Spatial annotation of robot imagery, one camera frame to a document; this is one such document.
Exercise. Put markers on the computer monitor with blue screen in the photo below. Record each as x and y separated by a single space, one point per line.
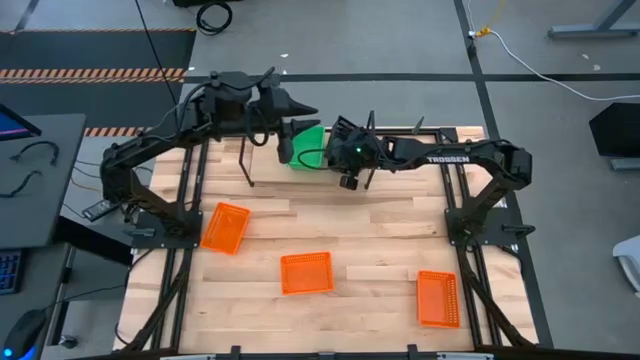
15 125

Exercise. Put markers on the black desk foot bar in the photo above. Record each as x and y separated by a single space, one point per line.
95 242

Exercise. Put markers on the black computer mouse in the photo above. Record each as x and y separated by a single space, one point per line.
25 332

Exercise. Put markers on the black aluminium table frame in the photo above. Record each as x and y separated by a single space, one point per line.
448 135

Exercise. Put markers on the green plastic basket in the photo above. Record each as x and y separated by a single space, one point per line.
310 142

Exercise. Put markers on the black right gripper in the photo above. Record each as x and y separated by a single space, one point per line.
357 155

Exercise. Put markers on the wooden shelf with black frame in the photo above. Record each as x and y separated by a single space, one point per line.
270 165

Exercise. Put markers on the grey side desk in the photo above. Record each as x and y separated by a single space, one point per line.
50 210

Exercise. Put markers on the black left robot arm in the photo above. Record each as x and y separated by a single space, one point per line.
227 107

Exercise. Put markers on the grey table leg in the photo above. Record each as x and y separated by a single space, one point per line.
575 33

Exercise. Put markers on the dark grey low desk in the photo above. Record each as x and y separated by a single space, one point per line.
35 280

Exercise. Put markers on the black box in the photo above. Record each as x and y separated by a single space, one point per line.
617 130

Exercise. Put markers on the white chair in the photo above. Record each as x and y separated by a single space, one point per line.
631 260

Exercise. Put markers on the dark computer keyboard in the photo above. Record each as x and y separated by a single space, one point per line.
9 272

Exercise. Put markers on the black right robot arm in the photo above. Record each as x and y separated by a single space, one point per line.
410 150

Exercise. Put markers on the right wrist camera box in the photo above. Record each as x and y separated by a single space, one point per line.
348 183

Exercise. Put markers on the black round knob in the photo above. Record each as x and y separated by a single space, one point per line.
68 342

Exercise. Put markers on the black floor mat striped edge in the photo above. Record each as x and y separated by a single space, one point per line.
100 50

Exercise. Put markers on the orange plastic basket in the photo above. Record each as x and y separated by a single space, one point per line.
438 300
225 229
306 274

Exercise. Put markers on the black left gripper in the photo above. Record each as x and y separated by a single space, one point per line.
270 107

